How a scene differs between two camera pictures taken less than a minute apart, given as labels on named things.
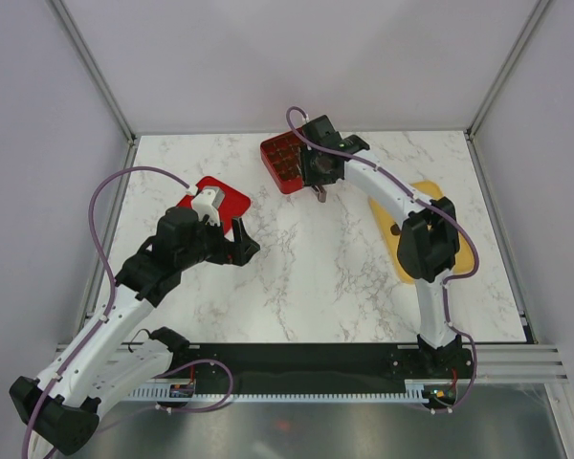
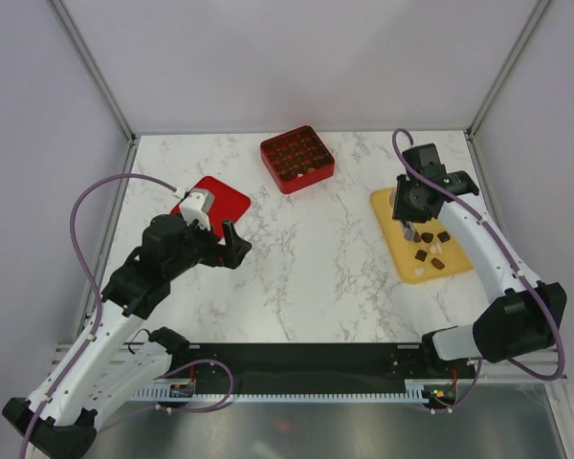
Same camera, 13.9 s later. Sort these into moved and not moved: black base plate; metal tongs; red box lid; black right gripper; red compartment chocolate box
Moved: black right gripper; metal tongs
Not moved: black base plate; red compartment chocolate box; red box lid
